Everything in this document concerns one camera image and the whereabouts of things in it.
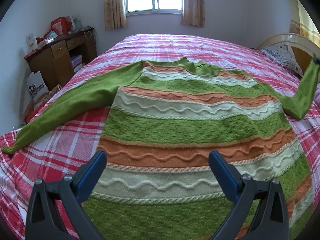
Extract green orange striped knit sweater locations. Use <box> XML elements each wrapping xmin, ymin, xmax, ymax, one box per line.
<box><xmin>3</xmin><ymin>59</ymin><xmax>319</xmax><ymax>239</ymax></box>

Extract red plaid bed sheet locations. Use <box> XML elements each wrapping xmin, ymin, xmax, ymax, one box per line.
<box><xmin>1</xmin><ymin>34</ymin><xmax>319</xmax><ymax>239</ymax></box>

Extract white paper shopping bag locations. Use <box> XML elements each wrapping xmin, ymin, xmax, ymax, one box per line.
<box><xmin>27</xmin><ymin>71</ymin><xmax>49</xmax><ymax>102</ymax></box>

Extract brown wooden desk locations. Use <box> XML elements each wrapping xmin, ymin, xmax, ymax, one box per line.
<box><xmin>24</xmin><ymin>27</ymin><xmax>97</xmax><ymax>90</ymax></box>

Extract stacked boxes in desk shelf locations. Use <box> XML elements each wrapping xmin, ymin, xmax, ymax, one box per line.
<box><xmin>71</xmin><ymin>55</ymin><xmax>83</xmax><ymax>73</ymax></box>

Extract grey patterned pillow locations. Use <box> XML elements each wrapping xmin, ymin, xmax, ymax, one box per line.
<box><xmin>260</xmin><ymin>43</ymin><xmax>303</xmax><ymax>78</ymax></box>

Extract white card on desk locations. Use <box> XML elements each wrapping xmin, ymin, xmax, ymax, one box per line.
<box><xmin>25</xmin><ymin>33</ymin><xmax>37</xmax><ymax>53</ymax></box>

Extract cream wooden headboard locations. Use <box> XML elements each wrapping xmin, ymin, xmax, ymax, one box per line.
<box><xmin>257</xmin><ymin>33</ymin><xmax>319</xmax><ymax>74</ymax></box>

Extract red gift bag on desk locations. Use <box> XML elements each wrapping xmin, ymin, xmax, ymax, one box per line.
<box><xmin>51</xmin><ymin>17</ymin><xmax>72</xmax><ymax>35</ymax></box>

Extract beige left curtain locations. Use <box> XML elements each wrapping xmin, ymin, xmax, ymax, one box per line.
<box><xmin>104</xmin><ymin>0</ymin><xmax>127</xmax><ymax>30</ymax></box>

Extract beige curtain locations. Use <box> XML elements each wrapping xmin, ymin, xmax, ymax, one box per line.
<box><xmin>104</xmin><ymin>0</ymin><xmax>127</xmax><ymax>30</ymax></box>
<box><xmin>181</xmin><ymin>0</ymin><xmax>205</xmax><ymax>28</ymax></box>

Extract beige right curtain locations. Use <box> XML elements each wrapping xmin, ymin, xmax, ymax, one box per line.
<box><xmin>181</xmin><ymin>0</ymin><xmax>205</xmax><ymax>28</ymax></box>

